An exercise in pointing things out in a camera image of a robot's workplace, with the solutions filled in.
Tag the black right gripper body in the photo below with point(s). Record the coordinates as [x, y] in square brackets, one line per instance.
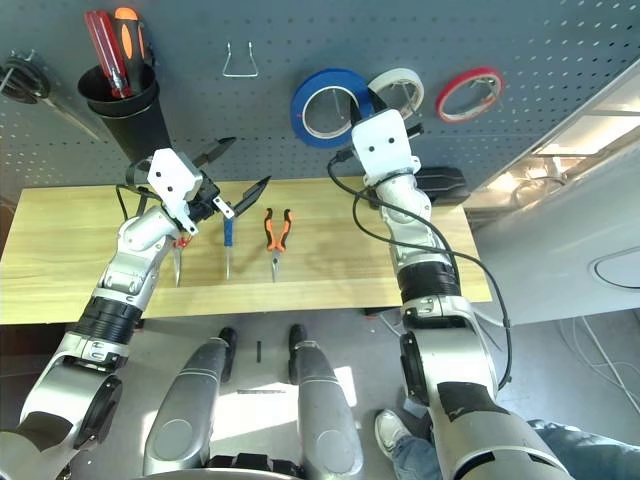
[416, 130]

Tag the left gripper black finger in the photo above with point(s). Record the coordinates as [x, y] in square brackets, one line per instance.
[217, 149]
[252, 195]

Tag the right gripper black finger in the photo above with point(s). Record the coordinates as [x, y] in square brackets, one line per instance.
[354, 112]
[377, 102]

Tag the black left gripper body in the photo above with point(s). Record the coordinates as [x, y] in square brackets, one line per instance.
[202, 207]

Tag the orange black needle-nose pliers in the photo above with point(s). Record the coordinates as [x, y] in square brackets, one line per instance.
[270, 235]

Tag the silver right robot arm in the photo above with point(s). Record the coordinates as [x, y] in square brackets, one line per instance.
[415, 240]

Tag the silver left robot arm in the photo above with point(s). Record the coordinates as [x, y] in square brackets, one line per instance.
[135, 235]

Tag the grey metal pegboard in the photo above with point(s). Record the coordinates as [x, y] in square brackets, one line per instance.
[280, 150]

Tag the metal tape hook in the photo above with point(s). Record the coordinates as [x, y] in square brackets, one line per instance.
[402, 97]
[485, 92]
[340, 105]

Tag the white tape roll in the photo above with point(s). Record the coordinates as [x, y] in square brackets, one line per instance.
[400, 75]

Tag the red tape roll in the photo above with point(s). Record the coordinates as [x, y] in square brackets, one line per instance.
[439, 102]

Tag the blue tape roll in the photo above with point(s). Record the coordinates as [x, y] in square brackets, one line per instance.
[300, 107]

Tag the black plastic tool case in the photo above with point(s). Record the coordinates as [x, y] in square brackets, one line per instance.
[445, 185]

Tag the black tool cup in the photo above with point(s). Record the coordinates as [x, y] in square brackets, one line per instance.
[135, 125]

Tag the black floor tape strip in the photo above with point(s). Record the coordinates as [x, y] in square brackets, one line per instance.
[259, 350]

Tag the white desk with oval cutout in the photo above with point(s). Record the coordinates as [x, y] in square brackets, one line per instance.
[550, 250]

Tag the grey floor strip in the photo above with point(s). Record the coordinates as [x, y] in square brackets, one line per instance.
[260, 391]

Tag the silver left robot leg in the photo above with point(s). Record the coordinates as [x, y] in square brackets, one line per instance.
[185, 400]

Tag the silver robot leg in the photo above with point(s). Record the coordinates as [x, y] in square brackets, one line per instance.
[185, 400]
[325, 400]

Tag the black tape roll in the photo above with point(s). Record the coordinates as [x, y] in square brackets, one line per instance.
[30, 75]

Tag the silver right robot leg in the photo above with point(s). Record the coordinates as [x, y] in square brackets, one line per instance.
[325, 400]

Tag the robot torso black grey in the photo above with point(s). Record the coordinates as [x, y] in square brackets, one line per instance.
[250, 462]

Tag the white person shoe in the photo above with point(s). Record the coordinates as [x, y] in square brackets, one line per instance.
[392, 432]

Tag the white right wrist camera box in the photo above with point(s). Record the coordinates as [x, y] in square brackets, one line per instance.
[382, 145]

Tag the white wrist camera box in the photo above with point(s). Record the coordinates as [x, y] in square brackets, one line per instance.
[172, 180]
[382, 145]

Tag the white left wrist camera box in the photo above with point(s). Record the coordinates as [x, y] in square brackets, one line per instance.
[172, 180]

